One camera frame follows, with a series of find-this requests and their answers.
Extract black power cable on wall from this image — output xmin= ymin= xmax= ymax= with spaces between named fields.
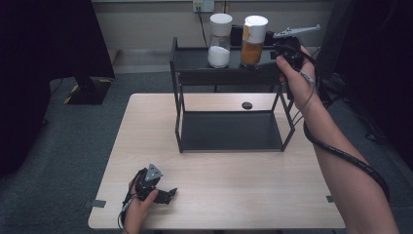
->
xmin=196 ymin=5 xmax=208 ymax=47

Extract right hand-held gripper cable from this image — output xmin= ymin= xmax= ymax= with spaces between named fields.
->
xmin=285 ymin=53 xmax=391 ymax=202

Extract white wall socket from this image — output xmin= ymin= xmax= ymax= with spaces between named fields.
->
xmin=192 ymin=0 xmax=215 ymax=14

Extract black metal two-tier rack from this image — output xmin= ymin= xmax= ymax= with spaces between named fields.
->
xmin=169 ymin=36 xmax=314 ymax=154

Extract dark grey upright panel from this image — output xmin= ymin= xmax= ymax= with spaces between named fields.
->
xmin=314 ymin=0 xmax=356 ymax=82

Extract glass jar of orange powder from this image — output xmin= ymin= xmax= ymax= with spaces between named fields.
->
xmin=240 ymin=15 xmax=269 ymax=68

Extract glass jar of white powder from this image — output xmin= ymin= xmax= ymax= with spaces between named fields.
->
xmin=206 ymin=13 xmax=234 ymax=69

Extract black stand base striped tape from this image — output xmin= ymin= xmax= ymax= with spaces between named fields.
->
xmin=62 ymin=76 xmax=114 ymax=105

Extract hand-held gripper cable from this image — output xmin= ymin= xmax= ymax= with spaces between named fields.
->
xmin=285 ymin=53 xmax=391 ymax=202
xmin=117 ymin=168 xmax=144 ymax=228

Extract person's right hand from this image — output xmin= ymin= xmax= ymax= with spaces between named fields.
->
xmin=276 ymin=47 xmax=320 ymax=110

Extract black office chair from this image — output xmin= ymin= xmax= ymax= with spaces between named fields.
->
xmin=231 ymin=24 xmax=277 ymax=47

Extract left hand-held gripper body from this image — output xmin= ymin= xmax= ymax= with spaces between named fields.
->
xmin=134 ymin=163 xmax=164 ymax=200

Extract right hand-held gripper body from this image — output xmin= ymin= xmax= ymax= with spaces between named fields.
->
xmin=272 ymin=23 xmax=321 ymax=71

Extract left hand-held gripper cable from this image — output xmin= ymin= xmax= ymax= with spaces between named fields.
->
xmin=117 ymin=168 xmax=144 ymax=228

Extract black cables on floor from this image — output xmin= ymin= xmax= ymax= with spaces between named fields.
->
xmin=319 ymin=81 xmax=379 ymax=142

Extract dark curtain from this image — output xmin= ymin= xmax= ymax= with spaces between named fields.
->
xmin=337 ymin=0 xmax=413 ymax=162
xmin=0 ymin=0 xmax=116 ymax=178

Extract person's left hand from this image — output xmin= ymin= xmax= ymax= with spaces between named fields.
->
xmin=123 ymin=184 xmax=160 ymax=232

